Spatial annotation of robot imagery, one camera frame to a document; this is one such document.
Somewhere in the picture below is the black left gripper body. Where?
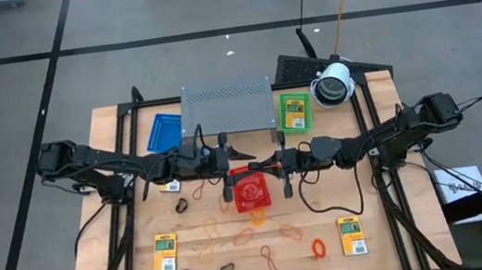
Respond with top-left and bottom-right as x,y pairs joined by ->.
173,130 -> 238,210

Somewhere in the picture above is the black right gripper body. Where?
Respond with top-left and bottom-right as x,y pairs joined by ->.
274,126 -> 321,201

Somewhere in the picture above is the thin red rubber band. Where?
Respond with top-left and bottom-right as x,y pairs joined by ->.
190,178 -> 209,202

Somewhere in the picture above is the red plastic basket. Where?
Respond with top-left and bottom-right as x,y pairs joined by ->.
230,170 -> 275,215

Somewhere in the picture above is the yellow carded package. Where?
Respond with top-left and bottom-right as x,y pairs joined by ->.
156,178 -> 183,195
148,231 -> 182,270
281,96 -> 310,132
336,213 -> 370,259

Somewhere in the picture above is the orange rubber band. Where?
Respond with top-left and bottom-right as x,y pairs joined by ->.
231,227 -> 257,248
278,220 -> 305,244
217,190 -> 232,214

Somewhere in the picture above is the yellow coil wristband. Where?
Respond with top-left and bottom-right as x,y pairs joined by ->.
248,207 -> 267,227

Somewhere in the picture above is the orange coil wristband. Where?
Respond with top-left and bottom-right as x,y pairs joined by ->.
310,237 -> 328,261

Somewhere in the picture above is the green plastic basket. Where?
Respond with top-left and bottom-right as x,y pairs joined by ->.
275,90 -> 316,136

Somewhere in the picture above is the grey perforated metal shelf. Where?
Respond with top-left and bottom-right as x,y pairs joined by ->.
175,72 -> 281,155

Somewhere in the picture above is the blue plastic basket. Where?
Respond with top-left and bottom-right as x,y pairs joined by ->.
142,109 -> 187,156

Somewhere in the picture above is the yellow rubber band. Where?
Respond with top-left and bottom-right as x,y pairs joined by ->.
192,215 -> 225,266

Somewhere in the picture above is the black perforated panel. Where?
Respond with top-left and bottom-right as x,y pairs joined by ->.
270,40 -> 395,89

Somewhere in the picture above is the long red rubber band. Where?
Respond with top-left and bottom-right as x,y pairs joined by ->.
258,241 -> 286,270

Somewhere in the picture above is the white cardboard box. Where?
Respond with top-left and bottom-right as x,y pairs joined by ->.
433,163 -> 482,206

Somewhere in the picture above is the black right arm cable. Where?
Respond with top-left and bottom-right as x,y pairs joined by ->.
294,160 -> 368,222

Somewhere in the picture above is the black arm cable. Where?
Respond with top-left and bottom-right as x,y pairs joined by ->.
294,160 -> 368,222
67,201 -> 116,259

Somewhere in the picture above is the black aluminium frame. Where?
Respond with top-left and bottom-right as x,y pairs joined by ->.
42,46 -> 463,270

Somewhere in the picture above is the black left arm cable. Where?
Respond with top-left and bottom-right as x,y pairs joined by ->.
67,201 -> 116,259

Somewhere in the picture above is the black hanging cable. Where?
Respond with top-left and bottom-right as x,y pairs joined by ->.
290,0 -> 321,61

